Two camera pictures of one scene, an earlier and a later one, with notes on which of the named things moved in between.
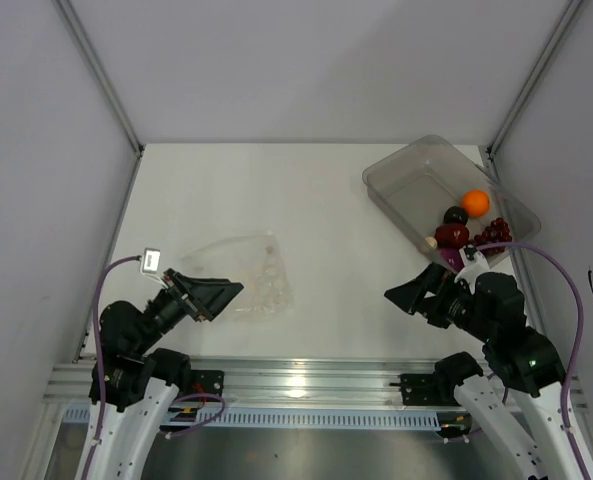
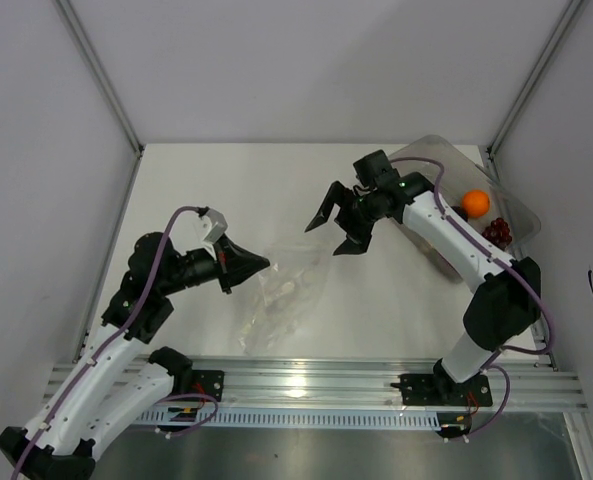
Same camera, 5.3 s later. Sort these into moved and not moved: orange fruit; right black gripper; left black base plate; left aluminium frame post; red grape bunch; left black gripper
Moved: right black gripper; left black gripper
Not moved: left black base plate; orange fruit; left aluminium frame post; red grape bunch
